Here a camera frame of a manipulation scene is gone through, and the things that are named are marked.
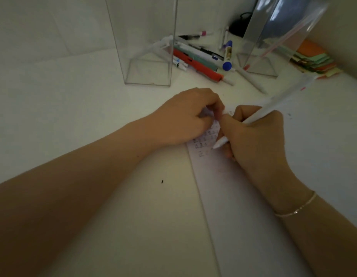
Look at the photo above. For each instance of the clear acrylic box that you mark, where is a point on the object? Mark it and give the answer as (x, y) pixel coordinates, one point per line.
(141, 25)
(282, 20)

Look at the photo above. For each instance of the white paper sheet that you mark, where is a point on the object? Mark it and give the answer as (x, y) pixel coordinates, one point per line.
(247, 233)

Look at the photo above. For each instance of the pile of assorted pens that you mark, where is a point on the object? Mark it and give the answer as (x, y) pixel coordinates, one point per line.
(195, 64)

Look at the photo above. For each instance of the person's right hand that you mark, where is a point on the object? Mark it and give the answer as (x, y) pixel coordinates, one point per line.
(259, 147)

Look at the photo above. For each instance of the person's left forearm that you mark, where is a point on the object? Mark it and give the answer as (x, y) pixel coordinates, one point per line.
(66, 193)

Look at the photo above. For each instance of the person's left hand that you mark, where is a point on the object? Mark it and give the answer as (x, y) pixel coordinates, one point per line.
(181, 121)

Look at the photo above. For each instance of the black bag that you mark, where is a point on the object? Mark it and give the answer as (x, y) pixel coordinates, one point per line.
(239, 27)

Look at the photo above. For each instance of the stack of coloured sticky notes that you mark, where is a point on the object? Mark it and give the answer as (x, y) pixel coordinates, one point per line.
(314, 54)

